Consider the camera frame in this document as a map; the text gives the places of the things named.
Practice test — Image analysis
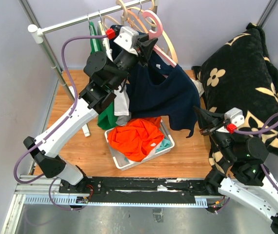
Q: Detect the folded white cloth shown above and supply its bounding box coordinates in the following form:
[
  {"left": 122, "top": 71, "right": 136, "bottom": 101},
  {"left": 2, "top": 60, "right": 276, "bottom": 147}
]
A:
[{"left": 191, "top": 79, "right": 204, "bottom": 97}]

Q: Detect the white plastic basket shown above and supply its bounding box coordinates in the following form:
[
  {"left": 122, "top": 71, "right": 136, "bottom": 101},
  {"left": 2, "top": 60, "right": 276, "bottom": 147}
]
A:
[{"left": 104, "top": 120, "right": 175, "bottom": 171}]

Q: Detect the beige hanger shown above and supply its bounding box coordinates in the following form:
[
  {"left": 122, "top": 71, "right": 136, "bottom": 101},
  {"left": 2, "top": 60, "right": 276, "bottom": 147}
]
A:
[{"left": 101, "top": 0, "right": 130, "bottom": 31}]

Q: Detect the metal clothes rack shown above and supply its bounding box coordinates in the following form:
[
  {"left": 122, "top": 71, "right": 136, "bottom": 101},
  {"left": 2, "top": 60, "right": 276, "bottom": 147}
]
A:
[{"left": 27, "top": 0, "right": 159, "bottom": 137}]

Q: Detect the green hanger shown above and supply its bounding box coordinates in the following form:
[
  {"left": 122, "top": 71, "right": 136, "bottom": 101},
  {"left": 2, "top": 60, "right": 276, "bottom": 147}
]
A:
[{"left": 89, "top": 21, "right": 100, "bottom": 54}]

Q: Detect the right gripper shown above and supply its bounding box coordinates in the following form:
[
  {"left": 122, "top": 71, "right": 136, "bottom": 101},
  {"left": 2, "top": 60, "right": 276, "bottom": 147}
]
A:
[{"left": 192, "top": 104, "right": 238, "bottom": 162}]

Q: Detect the navy t shirt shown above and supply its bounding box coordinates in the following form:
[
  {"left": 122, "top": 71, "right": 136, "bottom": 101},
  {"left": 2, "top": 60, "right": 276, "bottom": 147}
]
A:
[{"left": 109, "top": 24, "right": 201, "bottom": 139}]

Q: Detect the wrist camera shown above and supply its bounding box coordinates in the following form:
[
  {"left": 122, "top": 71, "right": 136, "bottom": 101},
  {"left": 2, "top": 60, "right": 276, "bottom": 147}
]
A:
[
  {"left": 217, "top": 107, "right": 245, "bottom": 134},
  {"left": 105, "top": 25, "right": 139, "bottom": 56}
]

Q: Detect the black floral blanket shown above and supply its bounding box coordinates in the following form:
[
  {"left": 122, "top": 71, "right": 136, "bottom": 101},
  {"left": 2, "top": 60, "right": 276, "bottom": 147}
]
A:
[{"left": 192, "top": 22, "right": 278, "bottom": 171}]

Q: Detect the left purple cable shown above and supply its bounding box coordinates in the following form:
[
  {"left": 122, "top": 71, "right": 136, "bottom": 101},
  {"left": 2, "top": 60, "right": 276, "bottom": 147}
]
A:
[{"left": 13, "top": 34, "right": 109, "bottom": 211}]

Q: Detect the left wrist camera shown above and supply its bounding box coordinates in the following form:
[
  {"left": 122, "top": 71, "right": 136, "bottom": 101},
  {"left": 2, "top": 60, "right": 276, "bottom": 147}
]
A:
[{"left": 105, "top": 25, "right": 139, "bottom": 56}]

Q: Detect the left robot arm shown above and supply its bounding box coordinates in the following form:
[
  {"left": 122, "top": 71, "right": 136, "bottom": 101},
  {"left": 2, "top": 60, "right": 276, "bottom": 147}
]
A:
[{"left": 23, "top": 32, "right": 158, "bottom": 193}]

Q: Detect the purple cable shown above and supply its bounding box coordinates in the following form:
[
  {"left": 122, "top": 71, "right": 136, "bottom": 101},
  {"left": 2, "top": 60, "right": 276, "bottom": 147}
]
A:
[
  {"left": 13, "top": 34, "right": 109, "bottom": 211},
  {"left": 235, "top": 112, "right": 278, "bottom": 208}
]

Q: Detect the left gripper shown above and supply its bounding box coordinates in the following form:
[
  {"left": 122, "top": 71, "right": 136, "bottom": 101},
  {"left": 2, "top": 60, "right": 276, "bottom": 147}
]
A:
[{"left": 109, "top": 33, "right": 158, "bottom": 89}]

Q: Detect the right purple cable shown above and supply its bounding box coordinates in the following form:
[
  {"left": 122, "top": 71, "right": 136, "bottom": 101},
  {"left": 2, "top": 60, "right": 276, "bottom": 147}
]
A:
[{"left": 235, "top": 112, "right": 278, "bottom": 208}]

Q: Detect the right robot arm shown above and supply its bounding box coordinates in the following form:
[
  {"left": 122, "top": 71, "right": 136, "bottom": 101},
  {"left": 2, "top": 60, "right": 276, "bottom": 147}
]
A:
[{"left": 194, "top": 107, "right": 278, "bottom": 234}]

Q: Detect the teal t shirt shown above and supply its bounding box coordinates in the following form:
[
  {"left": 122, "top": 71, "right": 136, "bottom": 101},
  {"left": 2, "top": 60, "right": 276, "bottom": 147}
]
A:
[{"left": 156, "top": 138, "right": 172, "bottom": 154}]

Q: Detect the orange t shirt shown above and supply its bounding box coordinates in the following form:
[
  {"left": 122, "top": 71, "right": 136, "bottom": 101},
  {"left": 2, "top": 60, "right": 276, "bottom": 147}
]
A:
[{"left": 107, "top": 117, "right": 164, "bottom": 162}]

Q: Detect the aluminium frame post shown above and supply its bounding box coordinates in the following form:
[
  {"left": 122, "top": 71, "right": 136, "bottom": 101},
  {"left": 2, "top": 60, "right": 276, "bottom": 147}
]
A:
[{"left": 257, "top": 0, "right": 278, "bottom": 27}]

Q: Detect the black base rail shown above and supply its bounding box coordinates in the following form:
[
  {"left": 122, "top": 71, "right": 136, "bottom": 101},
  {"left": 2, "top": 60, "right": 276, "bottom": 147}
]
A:
[{"left": 59, "top": 177, "right": 210, "bottom": 204}]

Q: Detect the green t shirt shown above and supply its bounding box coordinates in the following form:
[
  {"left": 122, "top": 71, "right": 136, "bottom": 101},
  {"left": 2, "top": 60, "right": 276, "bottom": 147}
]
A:
[{"left": 89, "top": 21, "right": 119, "bottom": 130}]

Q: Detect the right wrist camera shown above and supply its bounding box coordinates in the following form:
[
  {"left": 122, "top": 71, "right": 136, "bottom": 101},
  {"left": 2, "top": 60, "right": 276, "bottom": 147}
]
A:
[{"left": 217, "top": 107, "right": 245, "bottom": 134}]

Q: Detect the cream hanger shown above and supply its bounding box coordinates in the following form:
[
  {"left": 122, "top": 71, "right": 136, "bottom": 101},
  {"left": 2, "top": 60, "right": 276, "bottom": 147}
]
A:
[{"left": 139, "top": 0, "right": 179, "bottom": 64}]

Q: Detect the pink hanger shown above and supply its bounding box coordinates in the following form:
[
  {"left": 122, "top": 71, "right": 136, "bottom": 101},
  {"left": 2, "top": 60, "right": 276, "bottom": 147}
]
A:
[{"left": 142, "top": 10, "right": 177, "bottom": 67}]

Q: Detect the white and navy shirt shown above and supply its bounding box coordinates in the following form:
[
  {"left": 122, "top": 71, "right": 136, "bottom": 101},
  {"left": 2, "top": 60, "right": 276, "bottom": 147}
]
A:
[{"left": 97, "top": 21, "right": 131, "bottom": 126}]

